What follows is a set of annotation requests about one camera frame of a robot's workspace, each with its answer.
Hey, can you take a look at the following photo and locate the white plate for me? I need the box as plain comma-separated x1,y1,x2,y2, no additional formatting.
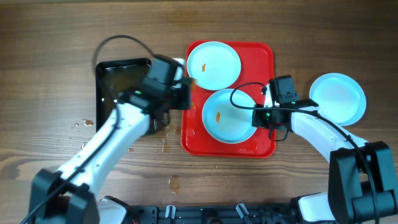
309,73,367,126
187,41,241,91
201,89,257,144

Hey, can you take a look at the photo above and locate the white plate bottom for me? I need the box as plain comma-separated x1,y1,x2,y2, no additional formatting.
309,73,367,126

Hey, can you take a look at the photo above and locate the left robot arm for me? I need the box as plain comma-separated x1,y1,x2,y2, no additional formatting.
23,77,194,224

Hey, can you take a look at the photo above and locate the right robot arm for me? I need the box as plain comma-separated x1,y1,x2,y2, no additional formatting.
252,100,397,223

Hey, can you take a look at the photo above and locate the black water tray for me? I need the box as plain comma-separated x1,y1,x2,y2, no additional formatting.
96,58,159,134

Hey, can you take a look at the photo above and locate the white plate top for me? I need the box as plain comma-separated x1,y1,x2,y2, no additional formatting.
187,41,241,91

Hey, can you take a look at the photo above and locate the right black cable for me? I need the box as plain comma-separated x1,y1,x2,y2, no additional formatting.
229,82,382,224

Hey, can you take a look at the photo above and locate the black cable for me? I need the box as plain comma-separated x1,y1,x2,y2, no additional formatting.
229,82,382,224
20,34,186,224

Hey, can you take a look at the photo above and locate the left black cable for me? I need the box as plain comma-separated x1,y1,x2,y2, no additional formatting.
20,34,186,224

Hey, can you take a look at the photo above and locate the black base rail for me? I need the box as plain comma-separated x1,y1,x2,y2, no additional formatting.
105,195,299,224

